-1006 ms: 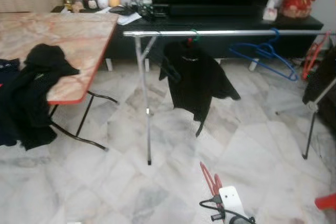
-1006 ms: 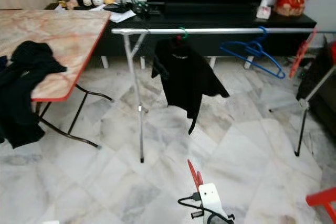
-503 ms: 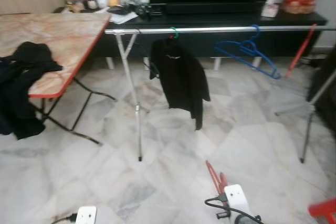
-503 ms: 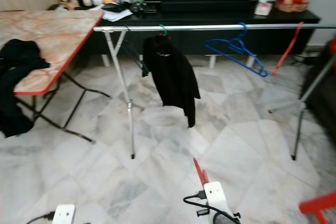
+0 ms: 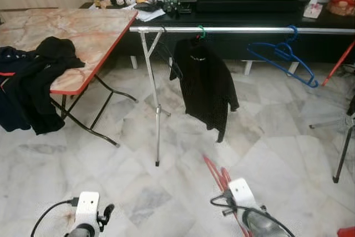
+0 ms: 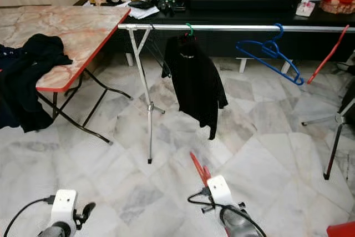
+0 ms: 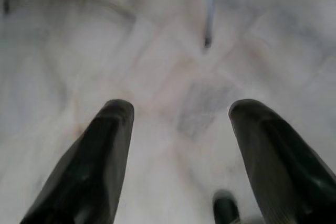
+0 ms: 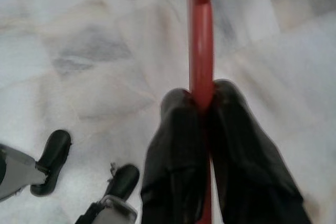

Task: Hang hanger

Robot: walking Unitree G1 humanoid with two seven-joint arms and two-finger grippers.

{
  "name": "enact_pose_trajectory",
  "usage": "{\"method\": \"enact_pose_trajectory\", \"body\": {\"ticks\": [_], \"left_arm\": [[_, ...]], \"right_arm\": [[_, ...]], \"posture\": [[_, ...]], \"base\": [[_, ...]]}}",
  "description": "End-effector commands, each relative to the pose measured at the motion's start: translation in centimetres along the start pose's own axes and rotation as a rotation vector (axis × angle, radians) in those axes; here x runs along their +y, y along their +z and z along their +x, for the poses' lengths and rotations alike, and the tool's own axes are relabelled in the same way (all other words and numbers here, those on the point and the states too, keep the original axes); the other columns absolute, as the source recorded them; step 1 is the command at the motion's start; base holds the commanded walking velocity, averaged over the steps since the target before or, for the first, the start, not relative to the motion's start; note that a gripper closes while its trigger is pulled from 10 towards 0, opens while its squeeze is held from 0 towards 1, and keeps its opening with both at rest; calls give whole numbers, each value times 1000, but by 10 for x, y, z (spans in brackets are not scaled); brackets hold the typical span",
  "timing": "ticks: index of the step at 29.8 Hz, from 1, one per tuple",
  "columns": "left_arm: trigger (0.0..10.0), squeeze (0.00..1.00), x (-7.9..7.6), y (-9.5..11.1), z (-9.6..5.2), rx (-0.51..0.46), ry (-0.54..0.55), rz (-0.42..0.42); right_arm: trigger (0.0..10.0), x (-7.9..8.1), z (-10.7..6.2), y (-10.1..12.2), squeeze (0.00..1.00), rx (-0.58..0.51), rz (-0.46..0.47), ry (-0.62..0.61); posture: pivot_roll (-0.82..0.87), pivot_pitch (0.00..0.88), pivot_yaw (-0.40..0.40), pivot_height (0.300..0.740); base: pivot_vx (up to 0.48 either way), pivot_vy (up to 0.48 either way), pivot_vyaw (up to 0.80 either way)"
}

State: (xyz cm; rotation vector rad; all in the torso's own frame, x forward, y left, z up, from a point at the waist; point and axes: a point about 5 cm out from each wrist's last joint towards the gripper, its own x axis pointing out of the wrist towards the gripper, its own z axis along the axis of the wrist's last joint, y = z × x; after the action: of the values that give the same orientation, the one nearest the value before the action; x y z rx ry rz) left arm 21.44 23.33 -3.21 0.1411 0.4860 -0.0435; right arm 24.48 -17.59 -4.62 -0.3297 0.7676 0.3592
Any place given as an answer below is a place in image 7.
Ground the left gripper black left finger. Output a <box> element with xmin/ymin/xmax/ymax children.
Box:
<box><xmin>19</xmin><ymin>99</ymin><xmax>135</xmax><ymax>224</ymax></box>

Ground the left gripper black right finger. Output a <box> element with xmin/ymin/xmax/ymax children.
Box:
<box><xmin>228</xmin><ymin>99</ymin><xmax>336</xmax><ymax>224</ymax></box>

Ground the silver clothes rack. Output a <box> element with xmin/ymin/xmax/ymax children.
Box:
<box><xmin>203</xmin><ymin>0</ymin><xmax>216</xmax><ymax>49</ymax></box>

